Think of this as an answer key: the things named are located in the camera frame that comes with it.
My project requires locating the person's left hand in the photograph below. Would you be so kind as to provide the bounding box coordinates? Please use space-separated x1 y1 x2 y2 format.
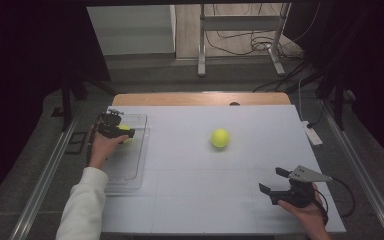
87 131 130 171

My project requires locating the black rectangular floor frame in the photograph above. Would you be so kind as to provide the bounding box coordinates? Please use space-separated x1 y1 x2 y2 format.
64 131 88 155

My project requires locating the black metal stand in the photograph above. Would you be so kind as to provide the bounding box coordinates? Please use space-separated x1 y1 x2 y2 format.
50 66 118 133
314 66 358 131

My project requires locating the yellow tennis ball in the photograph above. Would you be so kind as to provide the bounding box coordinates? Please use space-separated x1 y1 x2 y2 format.
210 128 231 149
118 123 134 144

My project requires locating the white table board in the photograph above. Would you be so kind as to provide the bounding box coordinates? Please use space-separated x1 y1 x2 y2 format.
99 105 347 234

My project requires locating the white cabinet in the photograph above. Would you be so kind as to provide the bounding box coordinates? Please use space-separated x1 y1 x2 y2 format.
86 4 177 56

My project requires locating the aluminium floor rail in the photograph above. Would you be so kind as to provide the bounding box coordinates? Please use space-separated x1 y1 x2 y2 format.
319 99 384 240
8 109 81 240

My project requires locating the white metal stand frame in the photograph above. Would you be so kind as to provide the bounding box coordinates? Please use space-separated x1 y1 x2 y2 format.
197 3 293 78

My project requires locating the dark curtain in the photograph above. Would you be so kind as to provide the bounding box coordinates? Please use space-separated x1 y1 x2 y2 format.
283 0 384 164
0 0 111 214

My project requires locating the wooden table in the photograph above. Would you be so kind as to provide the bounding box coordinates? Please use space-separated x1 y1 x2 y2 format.
112 92 292 107

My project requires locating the tangle of black floor cables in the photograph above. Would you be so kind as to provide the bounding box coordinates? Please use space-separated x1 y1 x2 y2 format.
204 3 306 62

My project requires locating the black plug with cable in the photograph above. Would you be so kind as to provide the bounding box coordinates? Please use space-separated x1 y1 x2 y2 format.
306 99 326 130

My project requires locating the white power strip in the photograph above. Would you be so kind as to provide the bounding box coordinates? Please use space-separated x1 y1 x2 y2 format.
301 120 324 147

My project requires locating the white power strip cable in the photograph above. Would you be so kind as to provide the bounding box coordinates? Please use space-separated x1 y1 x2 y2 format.
298 78 306 123

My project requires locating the person's right hand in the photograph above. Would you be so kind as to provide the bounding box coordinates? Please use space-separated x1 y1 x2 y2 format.
278 189 329 236

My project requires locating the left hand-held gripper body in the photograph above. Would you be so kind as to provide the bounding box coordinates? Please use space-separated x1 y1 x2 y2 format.
94 108 125 138

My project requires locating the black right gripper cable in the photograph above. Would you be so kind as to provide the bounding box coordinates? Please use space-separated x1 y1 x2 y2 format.
316 176 357 226

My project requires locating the clear plastic tray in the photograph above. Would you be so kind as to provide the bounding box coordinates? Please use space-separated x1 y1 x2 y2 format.
101 113 151 194

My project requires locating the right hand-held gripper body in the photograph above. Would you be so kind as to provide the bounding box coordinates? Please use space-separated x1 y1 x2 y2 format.
269 164 334 209

